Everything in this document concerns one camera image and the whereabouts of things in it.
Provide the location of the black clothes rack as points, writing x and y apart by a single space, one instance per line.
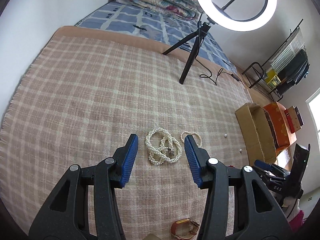
256 74

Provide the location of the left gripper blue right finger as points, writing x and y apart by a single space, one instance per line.
257 215

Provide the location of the striped hanging towel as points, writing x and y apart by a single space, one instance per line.
287 52

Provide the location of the yellow box on rack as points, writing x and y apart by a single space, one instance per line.
272 79

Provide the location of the dark hanging clothes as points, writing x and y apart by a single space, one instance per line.
293 73

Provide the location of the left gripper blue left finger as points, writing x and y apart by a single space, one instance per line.
83 205

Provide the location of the blue patterned bed sheet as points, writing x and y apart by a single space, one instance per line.
131 20

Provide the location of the orange covered low table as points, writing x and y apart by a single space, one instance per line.
278 114

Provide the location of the brown cardboard box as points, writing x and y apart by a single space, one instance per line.
258 133

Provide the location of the white ring light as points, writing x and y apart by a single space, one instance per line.
242 16

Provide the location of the window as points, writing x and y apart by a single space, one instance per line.
313 104

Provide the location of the brown leather wristwatch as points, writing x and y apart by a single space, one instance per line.
184 229

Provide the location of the pink sleeve forearm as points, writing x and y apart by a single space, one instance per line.
296 220

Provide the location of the pink plaid blanket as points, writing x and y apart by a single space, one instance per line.
80 100

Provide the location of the red and tan boxes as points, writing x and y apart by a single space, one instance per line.
294 118

